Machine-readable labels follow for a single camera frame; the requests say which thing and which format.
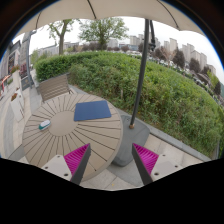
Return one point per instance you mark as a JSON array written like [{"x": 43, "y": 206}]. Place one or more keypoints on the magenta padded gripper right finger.
[{"x": 152, "y": 166}]

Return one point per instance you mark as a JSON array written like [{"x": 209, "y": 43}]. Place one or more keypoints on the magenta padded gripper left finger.
[{"x": 70, "y": 167}]

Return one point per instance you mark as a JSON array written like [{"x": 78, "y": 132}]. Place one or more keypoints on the white and teal computer mouse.
[{"x": 44, "y": 124}]

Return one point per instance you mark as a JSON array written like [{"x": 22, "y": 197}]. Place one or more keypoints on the blue mouse pad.
[{"x": 92, "y": 110}]

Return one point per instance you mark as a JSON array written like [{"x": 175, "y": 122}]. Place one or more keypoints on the grey umbrella base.
[{"x": 138, "y": 135}]

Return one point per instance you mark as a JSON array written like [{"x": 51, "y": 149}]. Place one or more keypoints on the green hedge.
[{"x": 168, "y": 101}]

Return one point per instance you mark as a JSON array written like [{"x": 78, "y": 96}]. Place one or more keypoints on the beige slatted outdoor chair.
[{"x": 54, "y": 87}]

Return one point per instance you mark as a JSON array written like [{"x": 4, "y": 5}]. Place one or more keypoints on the white planter box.
[{"x": 17, "y": 105}]

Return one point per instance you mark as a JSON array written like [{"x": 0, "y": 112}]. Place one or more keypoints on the dark umbrella pole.
[{"x": 141, "y": 73}]

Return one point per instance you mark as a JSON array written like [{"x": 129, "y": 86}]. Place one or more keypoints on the beige patio umbrella canopy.
[{"x": 156, "y": 10}]

